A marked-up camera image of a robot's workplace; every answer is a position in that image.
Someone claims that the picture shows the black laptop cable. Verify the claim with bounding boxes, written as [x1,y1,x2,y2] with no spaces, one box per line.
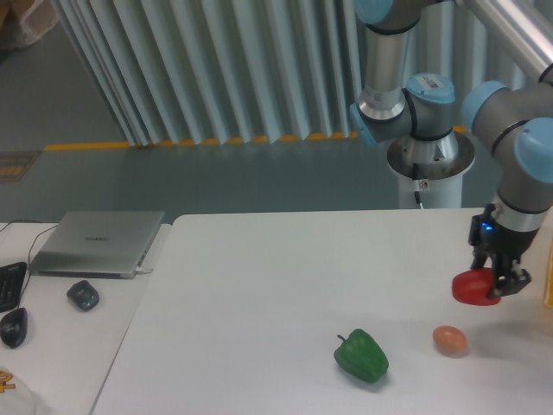
[0,219,60,303]

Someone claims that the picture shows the black earbud case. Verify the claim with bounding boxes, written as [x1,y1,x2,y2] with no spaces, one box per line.
[67,280,100,312]

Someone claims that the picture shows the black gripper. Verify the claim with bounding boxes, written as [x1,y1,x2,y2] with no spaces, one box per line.
[468,203,538,299]

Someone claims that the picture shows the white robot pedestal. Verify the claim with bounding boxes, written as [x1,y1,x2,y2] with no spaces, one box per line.
[387,131,475,209]

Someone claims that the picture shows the yellow container edge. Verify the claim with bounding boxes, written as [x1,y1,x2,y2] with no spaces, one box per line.
[543,281,553,309]

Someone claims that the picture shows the brown cardboard box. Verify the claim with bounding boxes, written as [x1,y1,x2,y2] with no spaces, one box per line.
[1,0,59,52]

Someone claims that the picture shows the black keyboard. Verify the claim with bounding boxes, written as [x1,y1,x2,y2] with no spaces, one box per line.
[0,262,28,312]

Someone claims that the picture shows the red bell pepper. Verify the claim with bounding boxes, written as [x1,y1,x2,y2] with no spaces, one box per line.
[451,268,501,306]

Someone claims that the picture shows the green bell pepper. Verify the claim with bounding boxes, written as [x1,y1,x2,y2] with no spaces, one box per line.
[334,329,390,384]

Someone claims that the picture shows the grey folding partition screen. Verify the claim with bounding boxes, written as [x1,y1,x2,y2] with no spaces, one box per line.
[54,1,533,146]

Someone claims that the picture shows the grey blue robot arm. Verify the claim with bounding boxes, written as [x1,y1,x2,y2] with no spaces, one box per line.
[350,1,552,306]

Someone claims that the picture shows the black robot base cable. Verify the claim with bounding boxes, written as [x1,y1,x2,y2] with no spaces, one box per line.
[410,163,425,211]

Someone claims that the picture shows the white striped sleeve forearm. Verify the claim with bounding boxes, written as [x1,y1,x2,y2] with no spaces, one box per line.
[0,366,52,415]

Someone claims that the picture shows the black computer mouse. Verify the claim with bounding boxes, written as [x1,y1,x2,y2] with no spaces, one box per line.
[1,308,28,349]

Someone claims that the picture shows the brown egg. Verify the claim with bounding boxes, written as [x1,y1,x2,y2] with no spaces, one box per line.
[432,325,467,354]

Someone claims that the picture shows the silver closed laptop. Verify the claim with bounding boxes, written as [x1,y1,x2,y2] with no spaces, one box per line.
[29,211,164,279]

